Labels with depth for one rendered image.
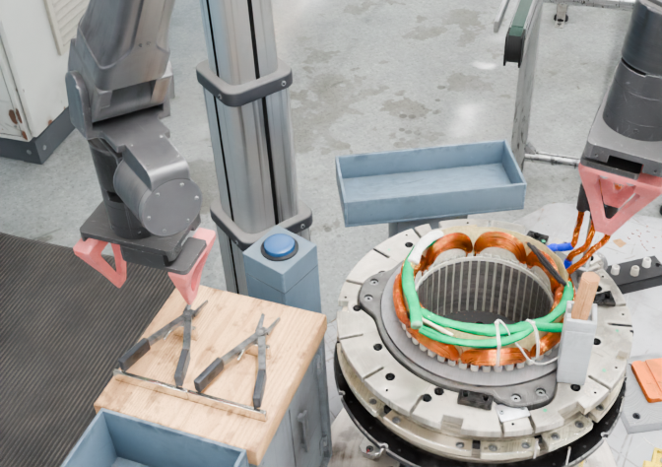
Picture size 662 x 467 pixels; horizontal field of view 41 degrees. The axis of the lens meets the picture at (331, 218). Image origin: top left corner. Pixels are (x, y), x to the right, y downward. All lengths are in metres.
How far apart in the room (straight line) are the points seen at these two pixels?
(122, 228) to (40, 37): 2.36
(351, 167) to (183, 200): 0.55
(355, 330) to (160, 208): 0.31
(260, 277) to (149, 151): 0.45
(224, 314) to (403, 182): 0.37
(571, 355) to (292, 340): 0.31
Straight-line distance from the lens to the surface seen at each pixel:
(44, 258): 2.87
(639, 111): 0.73
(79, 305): 2.67
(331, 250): 2.72
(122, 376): 1.00
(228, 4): 1.18
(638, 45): 0.71
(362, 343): 0.97
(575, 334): 0.90
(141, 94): 0.79
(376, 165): 1.29
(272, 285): 1.17
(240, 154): 1.29
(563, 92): 3.49
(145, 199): 0.75
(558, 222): 1.63
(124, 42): 0.71
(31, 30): 3.15
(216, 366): 0.96
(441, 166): 1.31
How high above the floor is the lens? 1.81
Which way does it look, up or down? 40 degrees down
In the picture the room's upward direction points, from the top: 3 degrees counter-clockwise
